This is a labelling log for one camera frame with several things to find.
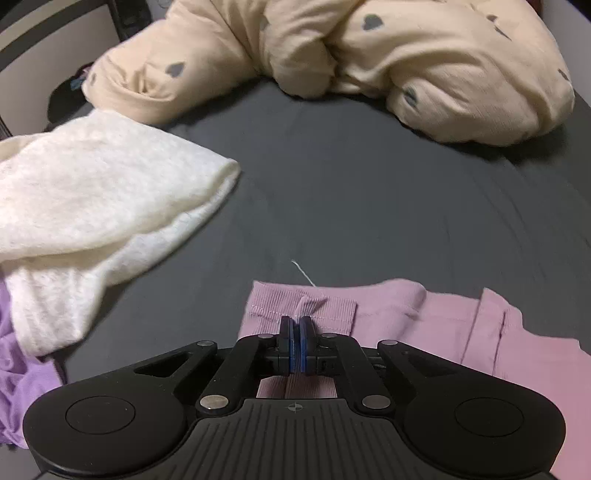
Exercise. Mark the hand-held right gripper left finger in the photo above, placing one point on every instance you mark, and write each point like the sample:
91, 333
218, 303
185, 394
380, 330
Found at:
288, 347

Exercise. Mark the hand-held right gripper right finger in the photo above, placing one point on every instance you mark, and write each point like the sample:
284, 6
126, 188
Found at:
304, 347

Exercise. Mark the pink ribbed garment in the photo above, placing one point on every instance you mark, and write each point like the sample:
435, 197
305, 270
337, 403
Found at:
415, 318

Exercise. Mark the grey bed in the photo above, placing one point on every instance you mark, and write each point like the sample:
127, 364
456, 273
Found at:
360, 194

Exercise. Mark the white knit garment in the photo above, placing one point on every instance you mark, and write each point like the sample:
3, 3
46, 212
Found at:
101, 198

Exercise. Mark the purple garment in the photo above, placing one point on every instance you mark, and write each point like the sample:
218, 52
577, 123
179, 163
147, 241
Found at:
23, 369

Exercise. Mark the beige heart-print duvet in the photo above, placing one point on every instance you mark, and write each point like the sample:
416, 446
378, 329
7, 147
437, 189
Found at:
415, 60

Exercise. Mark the dark cloth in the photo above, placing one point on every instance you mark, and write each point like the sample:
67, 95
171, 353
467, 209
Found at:
64, 99

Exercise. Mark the white grey-striped wardrobe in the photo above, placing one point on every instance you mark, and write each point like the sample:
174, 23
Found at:
41, 50

